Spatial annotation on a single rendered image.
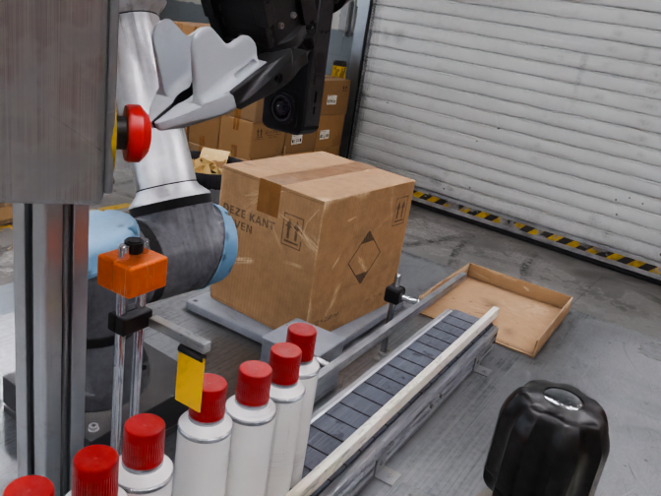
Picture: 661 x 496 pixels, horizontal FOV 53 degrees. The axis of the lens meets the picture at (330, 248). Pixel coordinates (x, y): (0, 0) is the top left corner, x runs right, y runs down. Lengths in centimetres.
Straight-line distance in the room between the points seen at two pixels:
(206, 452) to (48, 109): 35
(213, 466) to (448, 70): 468
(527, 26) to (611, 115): 84
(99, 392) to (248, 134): 348
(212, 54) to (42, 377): 34
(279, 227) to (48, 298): 61
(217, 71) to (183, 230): 48
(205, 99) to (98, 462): 28
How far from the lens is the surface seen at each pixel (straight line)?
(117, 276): 59
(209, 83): 47
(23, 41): 42
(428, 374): 105
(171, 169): 94
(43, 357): 65
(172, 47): 49
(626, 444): 122
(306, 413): 78
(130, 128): 45
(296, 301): 118
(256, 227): 120
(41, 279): 61
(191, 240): 92
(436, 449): 105
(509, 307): 158
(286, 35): 51
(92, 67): 42
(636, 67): 476
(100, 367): 91
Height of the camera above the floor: 143
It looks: 20 degrees down
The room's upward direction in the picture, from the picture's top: 9 degrees clockwise
